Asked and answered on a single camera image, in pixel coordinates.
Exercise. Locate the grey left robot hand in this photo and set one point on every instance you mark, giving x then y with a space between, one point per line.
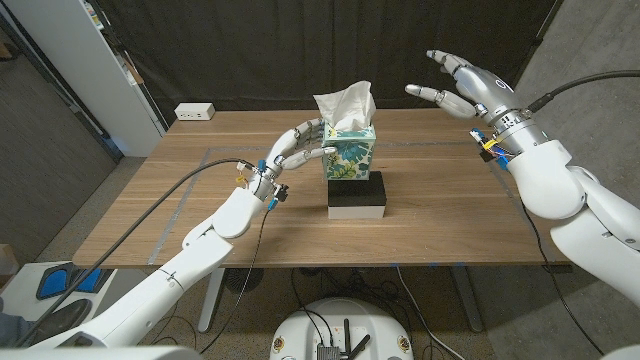
285 147

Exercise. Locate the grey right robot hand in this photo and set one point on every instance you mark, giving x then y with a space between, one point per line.
482 87

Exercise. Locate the white tissue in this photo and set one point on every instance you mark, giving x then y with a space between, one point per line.
345 105

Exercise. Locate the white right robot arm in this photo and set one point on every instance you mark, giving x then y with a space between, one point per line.
550 180

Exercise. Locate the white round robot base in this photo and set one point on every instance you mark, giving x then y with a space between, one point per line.
300 325

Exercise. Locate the black and white tray block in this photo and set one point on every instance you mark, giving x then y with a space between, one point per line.
357 195

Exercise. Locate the brown cardboard box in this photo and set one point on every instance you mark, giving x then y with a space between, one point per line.
7 262

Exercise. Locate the white power strip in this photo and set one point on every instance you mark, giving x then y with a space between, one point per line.
194 111

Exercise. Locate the black backdrop curtain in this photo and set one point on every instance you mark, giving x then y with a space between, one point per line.
250 50

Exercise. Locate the black round ribbed disc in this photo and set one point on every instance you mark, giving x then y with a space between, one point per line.
230 277

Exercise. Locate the white table leg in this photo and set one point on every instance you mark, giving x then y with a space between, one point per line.
207 315

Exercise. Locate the black upright antenna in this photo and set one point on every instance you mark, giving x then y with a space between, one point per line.
346 335

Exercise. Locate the black radio module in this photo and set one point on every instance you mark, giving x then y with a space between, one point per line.
327 352

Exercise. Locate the black slanted antenna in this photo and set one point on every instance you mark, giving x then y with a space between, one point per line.
362 344

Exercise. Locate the white cabinet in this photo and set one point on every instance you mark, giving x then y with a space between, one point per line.
85 65

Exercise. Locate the grey table leg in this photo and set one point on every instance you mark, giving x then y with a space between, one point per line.
470 310

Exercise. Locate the blue and black foot pedal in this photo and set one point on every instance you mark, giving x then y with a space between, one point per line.
52 284
90 281

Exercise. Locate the black shoe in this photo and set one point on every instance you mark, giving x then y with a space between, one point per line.
67 317

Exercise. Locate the white robot torso edge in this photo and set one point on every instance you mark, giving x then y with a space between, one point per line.
100 354

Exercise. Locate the white pedal platform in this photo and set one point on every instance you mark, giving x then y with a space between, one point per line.
22 300

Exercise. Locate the blue jeans leg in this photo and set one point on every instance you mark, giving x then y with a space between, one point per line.
9 325

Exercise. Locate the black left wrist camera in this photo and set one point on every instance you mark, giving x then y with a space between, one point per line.
282 191

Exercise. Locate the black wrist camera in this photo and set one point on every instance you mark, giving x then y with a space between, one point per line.
282 191
486 155

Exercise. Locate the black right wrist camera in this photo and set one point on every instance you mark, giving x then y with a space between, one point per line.
486 155

